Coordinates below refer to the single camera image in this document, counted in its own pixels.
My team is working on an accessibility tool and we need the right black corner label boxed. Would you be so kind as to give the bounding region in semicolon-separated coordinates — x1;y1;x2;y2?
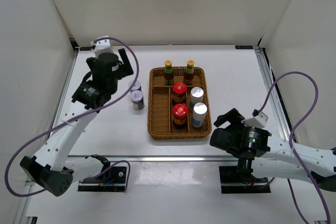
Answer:
235;45;254;50

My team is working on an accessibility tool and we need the black corner label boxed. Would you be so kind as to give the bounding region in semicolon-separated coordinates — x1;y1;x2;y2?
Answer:
79;46;95;51
235;45;254;50

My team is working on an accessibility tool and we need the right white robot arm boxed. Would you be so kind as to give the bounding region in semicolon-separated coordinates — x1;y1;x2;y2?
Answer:
209;108;335;192

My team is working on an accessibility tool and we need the grey-lid spice jar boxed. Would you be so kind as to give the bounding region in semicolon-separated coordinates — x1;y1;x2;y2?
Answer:
129;80;142;93
131;90;144;110

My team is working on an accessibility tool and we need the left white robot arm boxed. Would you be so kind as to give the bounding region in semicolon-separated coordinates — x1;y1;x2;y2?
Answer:
20;48;133;197

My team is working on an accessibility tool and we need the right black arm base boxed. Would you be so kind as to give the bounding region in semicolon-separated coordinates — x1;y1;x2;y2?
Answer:
219;166;271;194

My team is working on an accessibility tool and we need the red-lid sauce jar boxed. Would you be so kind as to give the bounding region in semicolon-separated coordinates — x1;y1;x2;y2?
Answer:
172;103;188;129
172;82;187;104

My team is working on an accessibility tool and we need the silver-cap white bottle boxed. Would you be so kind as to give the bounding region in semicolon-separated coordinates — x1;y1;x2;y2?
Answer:
190;87;204;109
192;102;208;129

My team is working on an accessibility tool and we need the yellow-cap sauce bottle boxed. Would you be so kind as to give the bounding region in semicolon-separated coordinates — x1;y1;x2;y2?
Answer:
183;60;195;86
164;60;174;86

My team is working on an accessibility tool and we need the brown wicker divided basket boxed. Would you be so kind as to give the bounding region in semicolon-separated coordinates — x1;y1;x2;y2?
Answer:
148;67;212;140

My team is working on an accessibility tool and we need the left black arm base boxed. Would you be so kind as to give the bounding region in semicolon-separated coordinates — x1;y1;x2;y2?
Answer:
77;165;129;193

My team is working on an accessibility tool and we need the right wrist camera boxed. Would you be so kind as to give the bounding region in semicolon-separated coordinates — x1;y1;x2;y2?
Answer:
241;109;269;129

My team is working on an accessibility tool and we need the left black corner label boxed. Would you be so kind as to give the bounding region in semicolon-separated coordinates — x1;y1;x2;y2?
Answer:
79;46;95;51

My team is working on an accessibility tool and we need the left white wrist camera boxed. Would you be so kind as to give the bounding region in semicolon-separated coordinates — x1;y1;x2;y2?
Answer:
90;36;113;58

